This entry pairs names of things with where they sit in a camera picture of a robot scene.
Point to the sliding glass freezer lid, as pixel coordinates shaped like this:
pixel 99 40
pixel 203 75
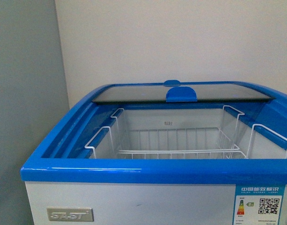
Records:
pixel 182 93

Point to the white blue chest freezer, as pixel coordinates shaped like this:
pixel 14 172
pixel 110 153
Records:
pixel 61 173

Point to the silver SAST logo plate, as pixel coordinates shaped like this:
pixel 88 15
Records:
pixel 70 214

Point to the blue energy label sticker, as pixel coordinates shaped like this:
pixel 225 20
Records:
pixel 257 204

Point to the white wire basket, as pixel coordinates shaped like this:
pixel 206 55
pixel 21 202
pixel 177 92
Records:
pixel 169 134
pixel 265 143

